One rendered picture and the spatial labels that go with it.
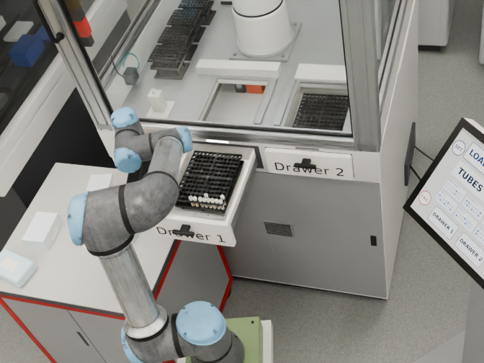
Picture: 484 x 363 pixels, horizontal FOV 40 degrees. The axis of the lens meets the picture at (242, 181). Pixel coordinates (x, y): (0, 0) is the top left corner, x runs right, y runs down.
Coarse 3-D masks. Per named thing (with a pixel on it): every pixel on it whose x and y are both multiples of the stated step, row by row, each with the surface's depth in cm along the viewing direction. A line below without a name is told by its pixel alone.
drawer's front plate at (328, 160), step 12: (276, 156) 224; (288, 156) 222; (300, 156) 220; (312, 156) 219; (324, 156) 217; (336, 156) 215; (348, 156) 215; (288, 168) 226; (300, 168) 225; (324, 168) 221; (336, 168) 219; (348, 168) 218
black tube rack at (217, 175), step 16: (208, 160) 229; (224, 160) 228; (240, 160) 227; (192, 176) 226; (208, 176) 224; (224, 176) 223; (192, 192) 221; (208, 192) 224; (224, 192) 218; (192, 208) 221; (208, 208) 219
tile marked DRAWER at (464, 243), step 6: (462, 234) 177; (462, 240) 177; (468, 240) 176; (456, 246) 178; (462, 246) 177; (468, 246) 175; (474, 246) 174; (462, 252) 177; (468, 252) 175; (474, 252) 174; (480, 252) 173; (468, 258) 175; (474, 258) 174; (480, 258) 172; (474, 264) 174; (480, 264) 172
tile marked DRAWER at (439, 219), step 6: (432, 210) 185; (438, 210) 183; (432, 216) 185; (438, 216) 183; (444, 216) 182; (432, 222) 185; (438, 222) 183; (444, 222) 182; (450, 222) 180; (438, 228) 183; (444, 228) 181; (450, 228) 180; (456, 228) 179; (444, 234) 181; (450, 234) 180
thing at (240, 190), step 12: (204, 144) 236; (240, 156) 235; (252, 156) 227; (180, 168) 231; (252, 168) 227; (180, 180) 231; (240, 180) 229; (240, 192) 218; (228, 204) 223; (240, 204) 219; (192, 216) 223; (228, 216) 212
